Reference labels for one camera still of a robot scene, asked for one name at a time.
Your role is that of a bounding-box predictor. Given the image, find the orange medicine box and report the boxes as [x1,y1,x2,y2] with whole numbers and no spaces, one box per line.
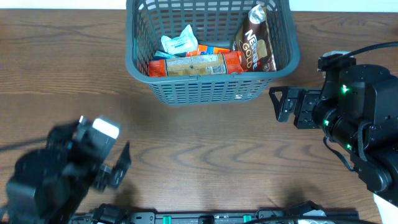
[185,45,230,57]

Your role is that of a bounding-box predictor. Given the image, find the orange spaghetti packet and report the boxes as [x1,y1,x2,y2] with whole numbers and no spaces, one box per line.
[148,52,245,78]

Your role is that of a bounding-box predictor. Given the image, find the blue Kleenex tissue pack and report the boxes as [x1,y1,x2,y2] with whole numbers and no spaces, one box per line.
[153,50,178,60]

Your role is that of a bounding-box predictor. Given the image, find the white green sachet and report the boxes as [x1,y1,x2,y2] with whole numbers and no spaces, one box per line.
[161,25,198,55]

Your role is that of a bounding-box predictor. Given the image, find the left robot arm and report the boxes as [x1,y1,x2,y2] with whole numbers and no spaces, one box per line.
[1,116,131,223]

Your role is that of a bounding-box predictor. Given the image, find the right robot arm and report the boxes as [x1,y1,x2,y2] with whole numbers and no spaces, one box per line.
[269,65,397,223]

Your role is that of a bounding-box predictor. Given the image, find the grey plastic basket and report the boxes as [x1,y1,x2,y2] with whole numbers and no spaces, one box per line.
[126,0,300,105]

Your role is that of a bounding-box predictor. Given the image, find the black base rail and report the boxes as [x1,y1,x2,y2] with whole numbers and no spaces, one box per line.
[69,201,359,224]

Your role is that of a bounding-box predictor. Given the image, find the brown Nescafe Gold pouch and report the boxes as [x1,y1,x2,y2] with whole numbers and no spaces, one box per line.
[231,4,277,72]

